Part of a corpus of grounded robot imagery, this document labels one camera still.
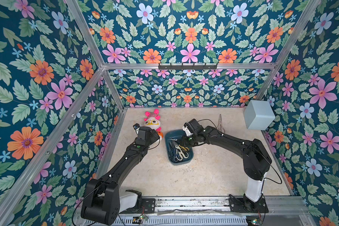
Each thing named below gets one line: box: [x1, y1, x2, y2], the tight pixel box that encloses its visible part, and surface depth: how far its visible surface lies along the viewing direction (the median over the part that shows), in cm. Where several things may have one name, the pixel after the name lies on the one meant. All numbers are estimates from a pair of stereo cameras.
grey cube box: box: [243, 99, 276, 131], surface depth 100 cm
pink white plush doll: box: [144, 108, 164, 140], surface depth 103 cm
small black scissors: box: [169, 140, 179, 163], surface depth 93 cm
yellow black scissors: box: [178, 144, 190, 152], surface depth 95 cm
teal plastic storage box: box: [164, 129, 195, 166], surface depth 92 cm
